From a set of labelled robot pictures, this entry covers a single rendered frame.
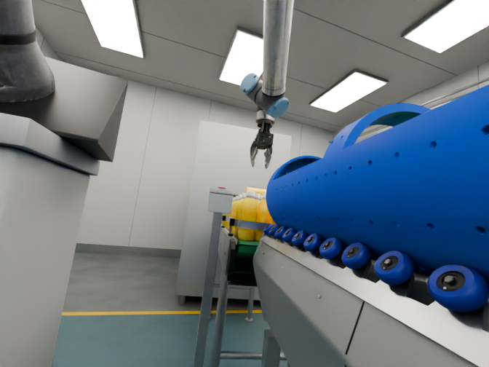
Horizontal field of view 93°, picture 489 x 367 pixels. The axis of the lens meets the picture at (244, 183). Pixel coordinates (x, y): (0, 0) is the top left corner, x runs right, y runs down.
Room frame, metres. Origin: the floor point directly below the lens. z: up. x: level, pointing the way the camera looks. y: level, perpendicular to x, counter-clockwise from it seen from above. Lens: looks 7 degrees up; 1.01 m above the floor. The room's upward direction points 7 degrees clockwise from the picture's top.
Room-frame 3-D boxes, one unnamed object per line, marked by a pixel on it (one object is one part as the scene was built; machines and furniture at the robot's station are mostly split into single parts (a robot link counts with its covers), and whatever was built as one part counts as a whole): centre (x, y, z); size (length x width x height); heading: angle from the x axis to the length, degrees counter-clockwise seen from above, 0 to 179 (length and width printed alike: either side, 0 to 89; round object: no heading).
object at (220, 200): (1.07, 0.11, 1.05); 0.20 x 0.10 x 0.10; 8
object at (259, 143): (1.04, -0.06, 1.38); 0.09 x 0.08 x 0.12; 9
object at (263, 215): (1.01, -0.10, 0.99); 0.07 x 0.07 x 0.19
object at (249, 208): (1.00, -0.03, 0.99); 0.07 x 0.07 x 0.19
